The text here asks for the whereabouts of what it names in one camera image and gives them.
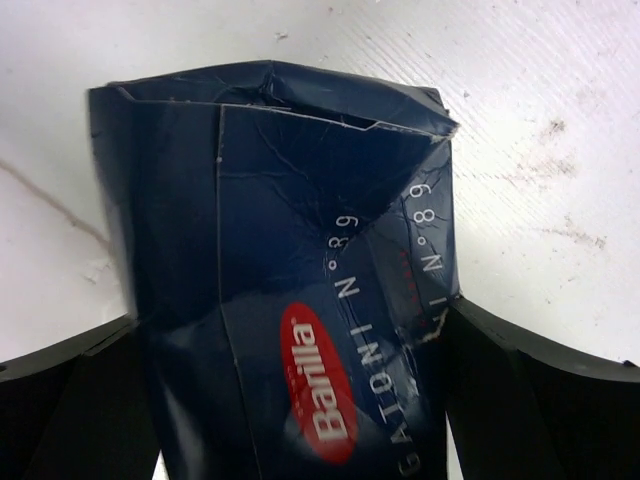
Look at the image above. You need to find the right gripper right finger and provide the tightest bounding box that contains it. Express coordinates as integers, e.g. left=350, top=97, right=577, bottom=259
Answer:
left=442, top=298, right=639, bottom=480

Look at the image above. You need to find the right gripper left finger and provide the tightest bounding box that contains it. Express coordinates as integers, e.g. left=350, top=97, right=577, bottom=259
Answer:
left=1, top=317, right=160, bottom=479

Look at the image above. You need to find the blue pasta box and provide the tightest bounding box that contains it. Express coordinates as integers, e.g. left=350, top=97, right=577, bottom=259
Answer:
left=87, top=60, right=460, bottom=479

